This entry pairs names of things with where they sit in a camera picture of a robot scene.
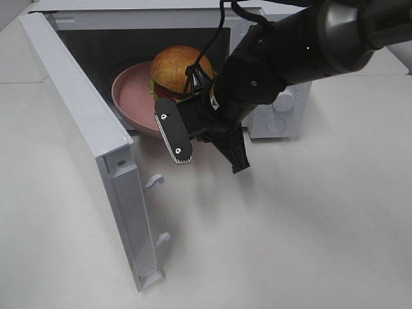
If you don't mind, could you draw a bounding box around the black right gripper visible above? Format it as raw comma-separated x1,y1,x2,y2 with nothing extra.
154,72,258,174

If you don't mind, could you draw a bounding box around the burger with sesame bun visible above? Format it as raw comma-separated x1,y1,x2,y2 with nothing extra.
149,45,201,102

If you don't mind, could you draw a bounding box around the pink round plate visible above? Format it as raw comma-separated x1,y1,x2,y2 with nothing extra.
111,61,162,138

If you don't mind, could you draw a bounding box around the white timer knob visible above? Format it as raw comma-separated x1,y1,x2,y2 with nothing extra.
273,88,295,112

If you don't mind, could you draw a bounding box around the white microwave door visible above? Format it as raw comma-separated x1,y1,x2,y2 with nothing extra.
19,13,170,291

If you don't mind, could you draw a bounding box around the white microwave oven body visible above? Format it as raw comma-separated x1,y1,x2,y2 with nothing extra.
21,1,312,139

